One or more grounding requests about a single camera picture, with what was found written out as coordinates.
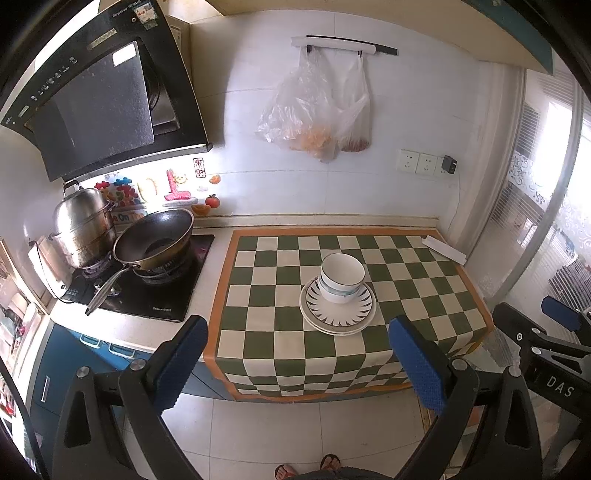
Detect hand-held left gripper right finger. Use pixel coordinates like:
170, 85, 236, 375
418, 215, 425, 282
389, 316, 544, 480

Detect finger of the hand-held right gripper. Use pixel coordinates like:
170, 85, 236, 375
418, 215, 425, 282
492, 302, 591, 366
541, 295, 591, 331

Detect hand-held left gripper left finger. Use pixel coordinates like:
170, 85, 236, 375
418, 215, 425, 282
50, 315, 209, 480

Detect white plate with dark rim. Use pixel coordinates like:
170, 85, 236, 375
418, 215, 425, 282
299, 277, 378, 337

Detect white bowl with blue band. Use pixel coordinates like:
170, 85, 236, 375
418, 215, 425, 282
320, 277, 365, 305

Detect leaf pattern plate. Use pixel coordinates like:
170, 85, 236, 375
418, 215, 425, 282
305, 277, 375, 326

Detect white bowl with dark rim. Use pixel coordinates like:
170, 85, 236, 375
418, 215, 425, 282
321, 252, 366, 289

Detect black gas stove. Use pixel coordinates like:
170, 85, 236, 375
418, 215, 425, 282
55, 233, 216, 324

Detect blue kitchen cabinet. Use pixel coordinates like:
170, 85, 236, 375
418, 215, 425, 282
28, 323, 232, 462

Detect flat white box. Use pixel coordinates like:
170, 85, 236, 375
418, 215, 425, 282
422, 235, 468, 266

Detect green white checkered cloth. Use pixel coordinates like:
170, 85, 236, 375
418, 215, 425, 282
203, 226, 494, 403

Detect sliding glass door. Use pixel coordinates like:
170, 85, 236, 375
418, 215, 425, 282
471, 69, 591, 324

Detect person's dark pants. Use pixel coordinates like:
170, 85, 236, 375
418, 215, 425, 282
295, 467, 393, 480

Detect white electric appliance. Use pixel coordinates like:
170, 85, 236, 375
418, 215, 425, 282
28, 236, 75, 303

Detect cluttered side shelf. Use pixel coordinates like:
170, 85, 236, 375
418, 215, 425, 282
0, 237, 47, 425

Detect stainless steel steamer pot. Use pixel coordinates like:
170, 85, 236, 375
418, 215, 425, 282
48, 181, 118, 270

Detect small clear plastic bag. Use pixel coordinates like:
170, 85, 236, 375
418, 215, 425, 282
330, 53, 372, 153

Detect black range hood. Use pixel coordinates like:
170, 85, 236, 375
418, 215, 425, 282
0, 0, 213, 183

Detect large clear plastic bag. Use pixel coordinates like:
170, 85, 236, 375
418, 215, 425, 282
255, 46, 345, 164

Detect dark wok with handle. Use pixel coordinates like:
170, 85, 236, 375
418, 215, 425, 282
85, 209, 195, 317

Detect charger cable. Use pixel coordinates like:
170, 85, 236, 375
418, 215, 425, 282
450, 173, 463, 232

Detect group of colourful wall stickers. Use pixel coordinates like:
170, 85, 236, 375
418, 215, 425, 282
95, 157, 222, 227

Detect white wall hook rail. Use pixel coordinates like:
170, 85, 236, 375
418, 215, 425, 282
291, 34, 399, 57

